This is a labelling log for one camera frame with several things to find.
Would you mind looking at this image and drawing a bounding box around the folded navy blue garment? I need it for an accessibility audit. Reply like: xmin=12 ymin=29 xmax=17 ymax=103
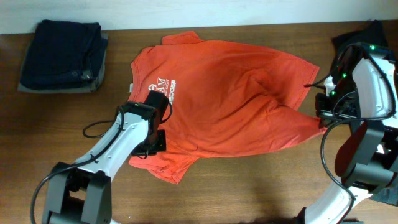
xmin=22 ymin=20 xmax=105 ymax=90

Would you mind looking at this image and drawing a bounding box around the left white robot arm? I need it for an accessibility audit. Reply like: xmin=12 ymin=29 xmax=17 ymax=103
xmin=30 ymin=100 xmax=172 ymax=223

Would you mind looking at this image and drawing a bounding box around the folded grey garment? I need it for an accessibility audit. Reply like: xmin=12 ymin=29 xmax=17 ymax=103
xmin=17 ymin=32 xmax=109 ymax=94

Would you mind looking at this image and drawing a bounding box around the red polo shirt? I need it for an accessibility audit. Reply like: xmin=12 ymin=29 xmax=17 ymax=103
xmin=129 ymin=32 xmax=323 ymax=184

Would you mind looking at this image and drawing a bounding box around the black printed t-shirt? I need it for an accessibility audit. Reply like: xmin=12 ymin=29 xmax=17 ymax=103
xmin=330 ymin=20 xmax=397 ymax=206

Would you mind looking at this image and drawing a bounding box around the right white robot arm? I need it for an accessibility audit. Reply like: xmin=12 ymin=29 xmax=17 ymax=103
xmin=294 ymin=42 xmax=397 ymax=224

